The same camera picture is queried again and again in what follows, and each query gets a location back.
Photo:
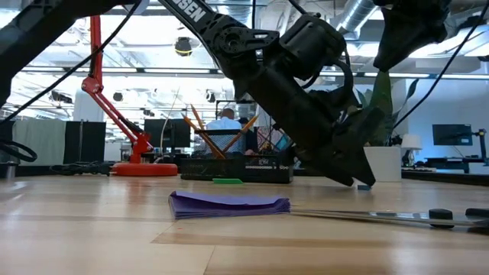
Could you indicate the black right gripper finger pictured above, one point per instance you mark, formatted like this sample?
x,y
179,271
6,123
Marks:
x,y
409,30

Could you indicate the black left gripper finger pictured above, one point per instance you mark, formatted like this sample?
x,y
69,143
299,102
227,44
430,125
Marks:
x,y
363,145
328,162

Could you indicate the blue binder clip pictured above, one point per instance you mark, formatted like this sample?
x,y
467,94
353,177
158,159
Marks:
x,y
364,188

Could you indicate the orange pencil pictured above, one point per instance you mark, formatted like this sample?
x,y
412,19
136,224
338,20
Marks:
x,y
199,117
198,131
244,130

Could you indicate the green eraser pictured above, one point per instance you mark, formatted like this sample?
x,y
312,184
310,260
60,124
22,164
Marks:
x,y
228,181

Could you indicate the black mesh desk organizer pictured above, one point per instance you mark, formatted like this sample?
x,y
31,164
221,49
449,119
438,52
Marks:
x,y
214,170

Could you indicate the purple sticky note pad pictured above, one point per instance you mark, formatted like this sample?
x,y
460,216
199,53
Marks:
x,y
229,206

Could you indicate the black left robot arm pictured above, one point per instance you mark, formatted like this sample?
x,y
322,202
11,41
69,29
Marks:
x,y
214,23

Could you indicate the green plant in white pot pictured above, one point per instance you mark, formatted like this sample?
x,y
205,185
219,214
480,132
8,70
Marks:
x,y
386,164

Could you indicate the white table lamp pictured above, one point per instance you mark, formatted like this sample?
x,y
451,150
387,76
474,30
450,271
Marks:
x,y
412,141

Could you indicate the person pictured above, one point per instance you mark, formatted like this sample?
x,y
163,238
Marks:
x,y
225,122

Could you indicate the black computer monitor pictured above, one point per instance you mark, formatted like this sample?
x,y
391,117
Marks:
x,y
168,133

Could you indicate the black ceiling spotlight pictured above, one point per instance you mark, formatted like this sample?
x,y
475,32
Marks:
x,y
183,46

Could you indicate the red desk lamp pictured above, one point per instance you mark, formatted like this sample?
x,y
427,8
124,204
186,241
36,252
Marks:
x,y
145,170

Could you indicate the black partition panel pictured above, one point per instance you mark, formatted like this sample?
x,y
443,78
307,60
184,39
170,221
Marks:
x,y
84,141

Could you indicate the grey partition curtain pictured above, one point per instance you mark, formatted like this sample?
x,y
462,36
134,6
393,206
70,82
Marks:
x,y
38,141

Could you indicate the black wall television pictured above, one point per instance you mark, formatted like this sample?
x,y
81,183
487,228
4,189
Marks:
x,y
452,134

